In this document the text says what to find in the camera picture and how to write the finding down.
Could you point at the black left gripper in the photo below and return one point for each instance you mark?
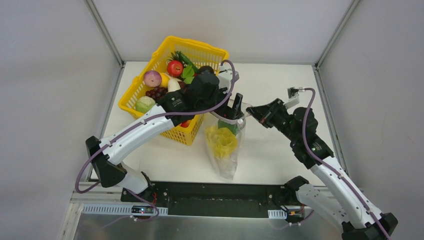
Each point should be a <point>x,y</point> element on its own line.
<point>228,108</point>

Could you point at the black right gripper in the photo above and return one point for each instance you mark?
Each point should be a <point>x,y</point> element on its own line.
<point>269,113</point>

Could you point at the green white bok choy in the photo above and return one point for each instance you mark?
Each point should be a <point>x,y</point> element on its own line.
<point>232,127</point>

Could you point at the clear zip top bag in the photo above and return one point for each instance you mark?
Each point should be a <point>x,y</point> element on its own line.
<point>227,167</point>

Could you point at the yellow napa cabbage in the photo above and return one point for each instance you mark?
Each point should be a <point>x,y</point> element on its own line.
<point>220,141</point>

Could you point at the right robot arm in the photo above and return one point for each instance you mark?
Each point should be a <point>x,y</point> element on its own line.
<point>349,210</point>

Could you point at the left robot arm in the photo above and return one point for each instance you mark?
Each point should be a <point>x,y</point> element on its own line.
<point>108,153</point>

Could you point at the dark purple eggplant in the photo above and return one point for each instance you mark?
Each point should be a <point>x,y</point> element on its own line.
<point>206,69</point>

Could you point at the white radish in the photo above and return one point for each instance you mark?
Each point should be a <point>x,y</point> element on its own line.
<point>173,85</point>

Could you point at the red apple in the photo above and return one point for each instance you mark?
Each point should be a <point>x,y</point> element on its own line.
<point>175,68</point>

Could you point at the yellow lemon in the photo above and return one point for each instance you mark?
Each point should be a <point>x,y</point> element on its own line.
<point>164,80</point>

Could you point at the dark purple grapes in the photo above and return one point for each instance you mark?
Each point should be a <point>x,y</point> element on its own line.
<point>156,93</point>

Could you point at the purple onion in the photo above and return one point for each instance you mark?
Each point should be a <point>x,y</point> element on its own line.
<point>152,78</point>

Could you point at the pale green cabbage head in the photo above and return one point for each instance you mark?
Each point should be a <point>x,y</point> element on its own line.
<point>144,104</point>

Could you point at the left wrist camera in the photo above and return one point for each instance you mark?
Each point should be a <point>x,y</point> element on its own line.
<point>225,76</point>

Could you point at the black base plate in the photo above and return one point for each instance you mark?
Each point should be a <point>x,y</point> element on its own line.
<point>221,199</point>

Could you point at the aluminium frame rail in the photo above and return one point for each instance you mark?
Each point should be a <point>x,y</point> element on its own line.
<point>108,214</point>

